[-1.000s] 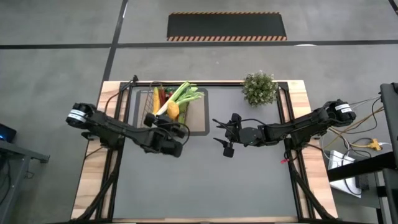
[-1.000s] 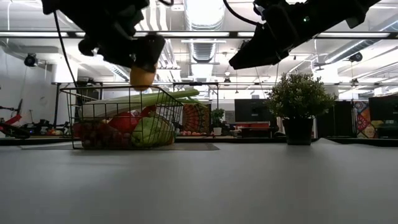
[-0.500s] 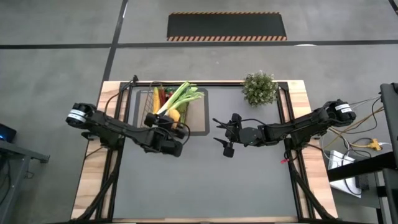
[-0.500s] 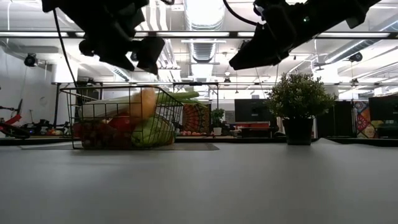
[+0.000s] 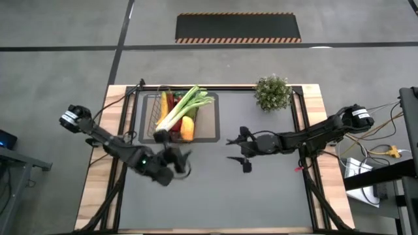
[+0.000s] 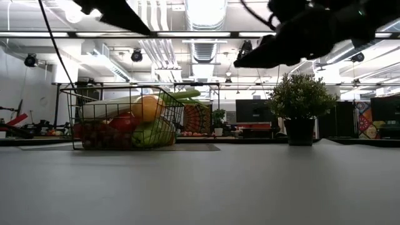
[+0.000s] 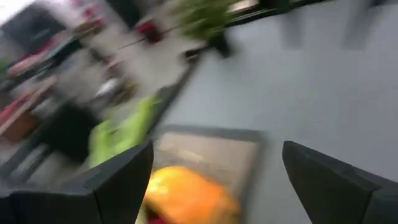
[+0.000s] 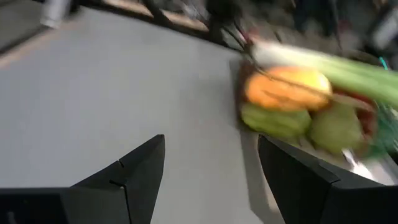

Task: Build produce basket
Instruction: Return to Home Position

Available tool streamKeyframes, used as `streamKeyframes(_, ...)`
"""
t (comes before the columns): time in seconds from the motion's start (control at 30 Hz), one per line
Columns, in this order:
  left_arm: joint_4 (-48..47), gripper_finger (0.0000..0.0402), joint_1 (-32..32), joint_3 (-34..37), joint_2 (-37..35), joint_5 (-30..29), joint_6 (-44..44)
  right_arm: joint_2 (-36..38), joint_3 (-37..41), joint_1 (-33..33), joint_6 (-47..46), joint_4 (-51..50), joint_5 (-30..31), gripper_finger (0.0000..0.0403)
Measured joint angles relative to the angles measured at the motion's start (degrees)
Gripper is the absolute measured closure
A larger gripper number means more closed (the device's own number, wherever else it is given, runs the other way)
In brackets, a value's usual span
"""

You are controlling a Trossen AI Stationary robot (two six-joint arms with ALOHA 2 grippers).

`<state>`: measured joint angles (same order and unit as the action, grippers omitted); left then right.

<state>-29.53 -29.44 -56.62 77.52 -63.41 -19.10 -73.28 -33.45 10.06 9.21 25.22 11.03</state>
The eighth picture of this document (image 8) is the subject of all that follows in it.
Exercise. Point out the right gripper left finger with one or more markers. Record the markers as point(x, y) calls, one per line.
point(93, 205)

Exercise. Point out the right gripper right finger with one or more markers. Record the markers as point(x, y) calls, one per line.
point(326, 205)

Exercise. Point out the green pear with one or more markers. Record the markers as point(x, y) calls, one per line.
point(335, 127)

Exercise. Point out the watermelon slice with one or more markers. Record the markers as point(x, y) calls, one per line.
point(387, 133)

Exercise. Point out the lime green cabbage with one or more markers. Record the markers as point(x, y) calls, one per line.
point(273, 121)

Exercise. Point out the green white celery stalk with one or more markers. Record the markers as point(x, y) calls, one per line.
point(342, 71)

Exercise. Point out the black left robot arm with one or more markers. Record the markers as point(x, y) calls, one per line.
point(222, 12)

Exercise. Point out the black aluminium table frame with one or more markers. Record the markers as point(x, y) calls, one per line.
point(199, 35)

